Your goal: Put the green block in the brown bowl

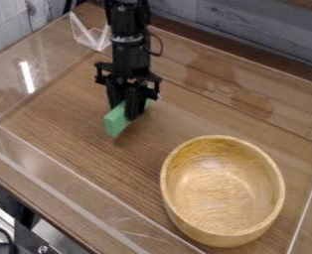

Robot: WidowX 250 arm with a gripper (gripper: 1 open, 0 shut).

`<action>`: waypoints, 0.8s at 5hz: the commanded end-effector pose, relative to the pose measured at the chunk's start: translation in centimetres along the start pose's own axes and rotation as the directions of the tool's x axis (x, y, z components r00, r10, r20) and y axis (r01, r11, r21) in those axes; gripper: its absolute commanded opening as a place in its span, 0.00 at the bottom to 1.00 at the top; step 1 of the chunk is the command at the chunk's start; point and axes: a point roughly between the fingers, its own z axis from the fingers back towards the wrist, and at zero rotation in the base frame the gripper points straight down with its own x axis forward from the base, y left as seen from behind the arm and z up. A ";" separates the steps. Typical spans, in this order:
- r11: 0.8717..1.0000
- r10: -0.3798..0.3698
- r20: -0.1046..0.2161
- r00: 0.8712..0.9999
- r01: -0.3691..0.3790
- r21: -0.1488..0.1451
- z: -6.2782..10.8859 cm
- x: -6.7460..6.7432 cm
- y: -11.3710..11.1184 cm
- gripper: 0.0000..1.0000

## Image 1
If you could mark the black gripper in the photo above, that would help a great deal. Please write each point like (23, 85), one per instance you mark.
(132, 59)

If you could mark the green rectangular block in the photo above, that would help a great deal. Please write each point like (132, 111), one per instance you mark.
(114, 120)

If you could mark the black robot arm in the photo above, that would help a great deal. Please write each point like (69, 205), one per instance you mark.
(129, 19)

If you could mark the brown wooden bowl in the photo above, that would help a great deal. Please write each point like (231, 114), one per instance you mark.
(223, 189)

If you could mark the clear acrylic corner bracket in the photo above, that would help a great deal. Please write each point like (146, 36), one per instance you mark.
(94, 38)

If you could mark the clear acrylic tray wall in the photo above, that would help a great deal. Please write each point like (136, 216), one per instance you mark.
(97, 219)

